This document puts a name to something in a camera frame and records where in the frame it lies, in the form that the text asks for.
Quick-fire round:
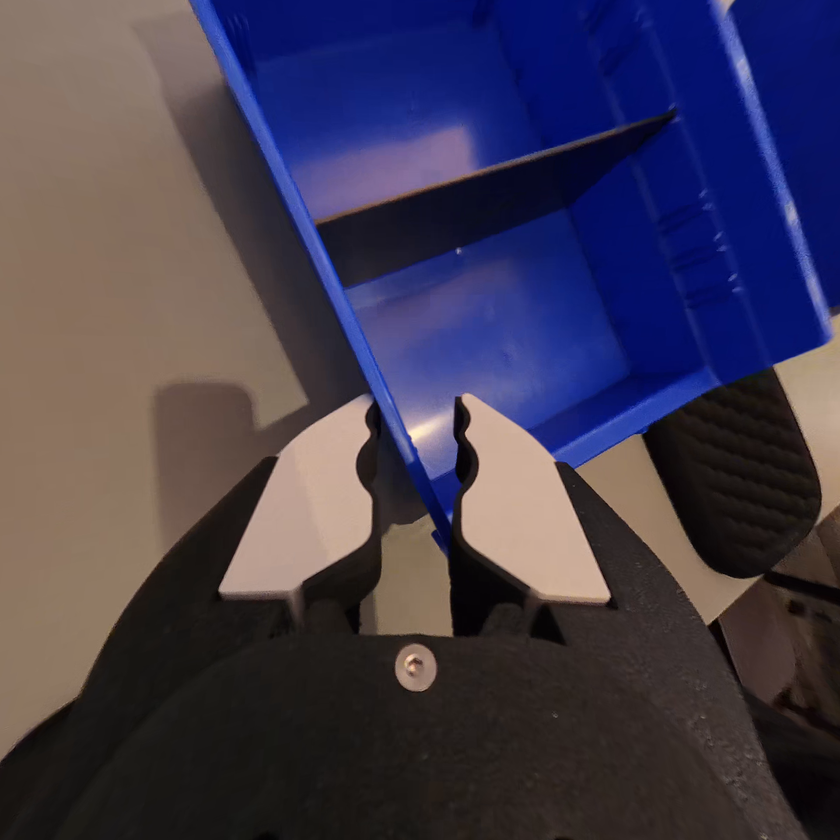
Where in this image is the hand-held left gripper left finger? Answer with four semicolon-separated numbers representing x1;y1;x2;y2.
217;394;385;632

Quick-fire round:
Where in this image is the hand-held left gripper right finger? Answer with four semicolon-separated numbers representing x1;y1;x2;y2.
450;392;614;635

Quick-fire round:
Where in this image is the black bin divider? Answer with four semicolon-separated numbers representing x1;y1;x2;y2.
315;108;678;290

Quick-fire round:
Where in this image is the blue divided plastic bin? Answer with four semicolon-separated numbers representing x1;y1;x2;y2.
187;0;836;559

